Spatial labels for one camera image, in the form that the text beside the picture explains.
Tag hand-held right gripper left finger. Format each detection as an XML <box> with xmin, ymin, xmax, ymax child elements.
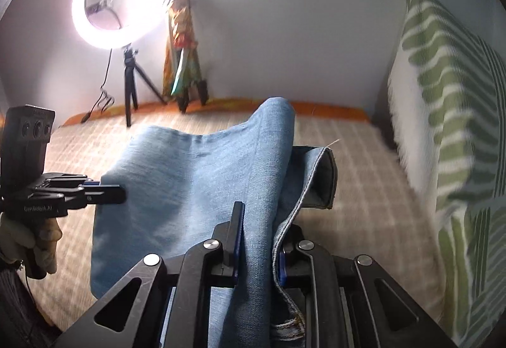
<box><xmin>51</xmin><ymin>201</ymin><xmax>246</xmax><ymax>348</ymax></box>

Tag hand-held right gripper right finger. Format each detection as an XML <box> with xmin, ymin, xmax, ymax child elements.
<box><xmin>274</xmin><ymin>225</ymin><xmax>456</xmax><ymax>348</ymax></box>

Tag blue denim pants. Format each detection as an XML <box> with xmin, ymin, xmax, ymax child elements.
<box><xmin>90</xmin><ymin>97</ymin><xmax>337</xmax><ymax>348</ymax></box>

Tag person's left forearm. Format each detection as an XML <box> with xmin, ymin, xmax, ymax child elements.
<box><xmin>0</xmin><ymin>253</ymin><xmax>63</xmax><ymax>348</ymax></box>

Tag person's left hand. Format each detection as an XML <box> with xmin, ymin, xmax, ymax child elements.
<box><xmin>0</xmin><ymin>211</ymin><xmax>64</xmax><ymax>280</ymax></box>

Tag black tripod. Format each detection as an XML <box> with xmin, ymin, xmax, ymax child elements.
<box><xmin>120</xmin><ymin>45</ymin><xmax>167</xmax><ymax>128</ymax></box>

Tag beige checked blanket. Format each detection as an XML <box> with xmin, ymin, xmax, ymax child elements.
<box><xmin>51</xmin><ymin>111</ymin><xmax>448</xmax><ymax>333</ymax></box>

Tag orange bed sheet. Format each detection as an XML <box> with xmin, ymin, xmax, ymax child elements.
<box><xmin>63</xmin><ymin>96</ymin><xmax>373</xmax><ymax>128</ymax></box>

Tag colourful patterned cloth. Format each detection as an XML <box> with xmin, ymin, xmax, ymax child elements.
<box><xmin>162</xmin><ymin>0</ymin><xmax>210</xmax><ymax>114</ymax></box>

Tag green striped white pillow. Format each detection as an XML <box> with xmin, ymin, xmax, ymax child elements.
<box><xmin>386</xmin><ymin>0</ymin><xmax>506</xmax><ymax>347</ymax></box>

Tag black ring light cable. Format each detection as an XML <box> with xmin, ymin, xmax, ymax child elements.
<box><xmin>80</xmin><ymin>49</ymin><xmax>116</xmax><ymax>124</ymax></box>

